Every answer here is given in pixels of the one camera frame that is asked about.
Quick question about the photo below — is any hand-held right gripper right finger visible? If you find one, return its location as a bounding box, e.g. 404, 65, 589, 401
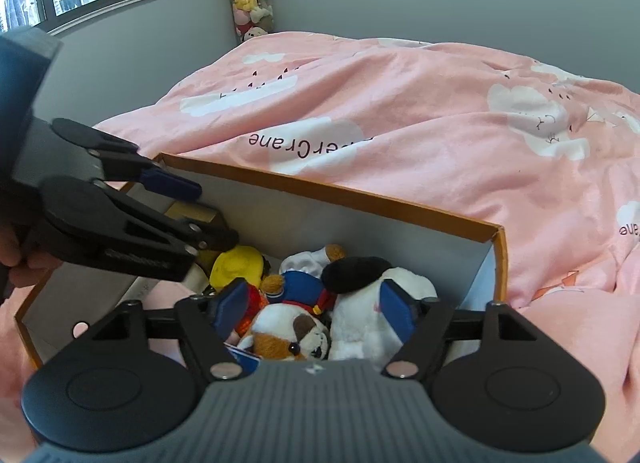
380, 279, 543, 378

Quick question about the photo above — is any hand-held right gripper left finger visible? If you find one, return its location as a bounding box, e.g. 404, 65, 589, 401
92, 279, 250, 380

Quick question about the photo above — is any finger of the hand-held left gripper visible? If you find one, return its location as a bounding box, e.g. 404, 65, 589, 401
87, 143, 203, 202
65, 187, 240, 284

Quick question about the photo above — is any small brown box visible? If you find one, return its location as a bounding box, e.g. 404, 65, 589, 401
162, 200, 228, 228

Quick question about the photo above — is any white black plush toy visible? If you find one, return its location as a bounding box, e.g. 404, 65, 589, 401
320, 256, 438, 361

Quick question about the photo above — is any orange cardboard box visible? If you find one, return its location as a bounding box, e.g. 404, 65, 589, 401
14, 153, 510, 369

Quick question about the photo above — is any person's left hand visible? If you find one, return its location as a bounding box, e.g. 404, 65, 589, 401
0, 230, 61, 301

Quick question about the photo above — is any yellow plush toy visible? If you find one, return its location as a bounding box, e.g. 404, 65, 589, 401
209, 245, 271, 294

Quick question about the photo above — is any brown white dog plush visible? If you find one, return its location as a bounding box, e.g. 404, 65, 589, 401
237, 304, 333, 361

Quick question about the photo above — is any blue card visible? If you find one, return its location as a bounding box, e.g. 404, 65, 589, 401
224, 343, 263, 375

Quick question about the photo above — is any sailor duck plush toy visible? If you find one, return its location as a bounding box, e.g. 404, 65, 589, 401
235, 243, 348, 339

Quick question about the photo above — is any pink printed blanket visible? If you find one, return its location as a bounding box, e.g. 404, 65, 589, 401
0, 32, 640, 463

